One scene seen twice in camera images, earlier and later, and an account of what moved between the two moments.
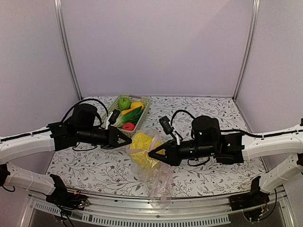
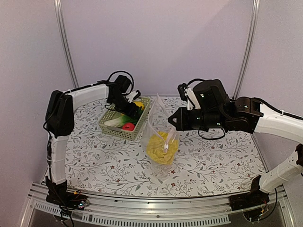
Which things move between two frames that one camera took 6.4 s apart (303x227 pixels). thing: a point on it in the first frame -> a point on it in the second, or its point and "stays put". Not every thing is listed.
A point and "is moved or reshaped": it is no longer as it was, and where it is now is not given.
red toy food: [129, 126] stays put
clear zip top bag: [156, 174] is moved or reshaped
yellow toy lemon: [136, 104] stays put
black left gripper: [114, 133] -> [131, 111]
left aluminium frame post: [58, 6] stays put
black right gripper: [171, 157] -> [182, 125]
